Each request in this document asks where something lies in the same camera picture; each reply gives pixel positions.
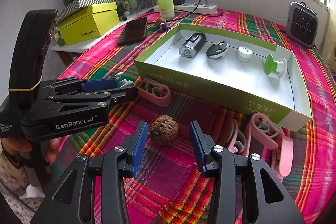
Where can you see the person's left hand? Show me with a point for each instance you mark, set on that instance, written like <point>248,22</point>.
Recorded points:
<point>13,145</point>

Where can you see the brown walnut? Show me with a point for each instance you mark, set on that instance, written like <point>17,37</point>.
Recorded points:
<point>163,130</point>

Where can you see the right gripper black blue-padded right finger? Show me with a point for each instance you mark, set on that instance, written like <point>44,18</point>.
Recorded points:
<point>265,199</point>

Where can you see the striped green white box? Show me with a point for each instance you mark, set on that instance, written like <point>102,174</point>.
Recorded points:
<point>77,5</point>

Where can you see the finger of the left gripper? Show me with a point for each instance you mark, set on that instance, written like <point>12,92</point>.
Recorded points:
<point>115,98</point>
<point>76,85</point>

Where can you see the yellow box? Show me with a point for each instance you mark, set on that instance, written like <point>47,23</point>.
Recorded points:
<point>88,23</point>

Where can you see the white power strip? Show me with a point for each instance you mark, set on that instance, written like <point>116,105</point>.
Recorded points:
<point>207,9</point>

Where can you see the black white oval device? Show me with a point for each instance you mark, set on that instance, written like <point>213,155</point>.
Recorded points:
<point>217,50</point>

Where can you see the black bike light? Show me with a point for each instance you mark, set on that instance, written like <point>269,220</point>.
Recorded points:
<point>192,45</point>

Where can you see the small white plug item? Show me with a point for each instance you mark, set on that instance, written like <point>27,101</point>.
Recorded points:
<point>122,81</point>

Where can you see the small white round jar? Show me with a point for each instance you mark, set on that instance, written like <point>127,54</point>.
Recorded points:
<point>244,54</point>

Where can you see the green white cardboard tray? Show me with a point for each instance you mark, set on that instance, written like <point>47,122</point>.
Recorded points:
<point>243,87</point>

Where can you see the black smartphone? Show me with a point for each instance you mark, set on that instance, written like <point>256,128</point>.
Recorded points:
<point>134,31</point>

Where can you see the grey space heater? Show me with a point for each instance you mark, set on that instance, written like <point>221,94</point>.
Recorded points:
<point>302,24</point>

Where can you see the small blue toy figure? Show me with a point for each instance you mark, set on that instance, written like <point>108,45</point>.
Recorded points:
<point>161,25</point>

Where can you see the plaid pink green blanket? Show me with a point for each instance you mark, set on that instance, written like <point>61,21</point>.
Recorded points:
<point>168,187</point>

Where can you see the pink clip with grey spring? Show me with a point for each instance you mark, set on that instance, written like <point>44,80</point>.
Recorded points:
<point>265,131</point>

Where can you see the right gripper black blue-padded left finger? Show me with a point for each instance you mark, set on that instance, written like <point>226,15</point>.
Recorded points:
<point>72,198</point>

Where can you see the green white spool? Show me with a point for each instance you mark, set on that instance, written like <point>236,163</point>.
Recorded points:
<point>276,66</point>

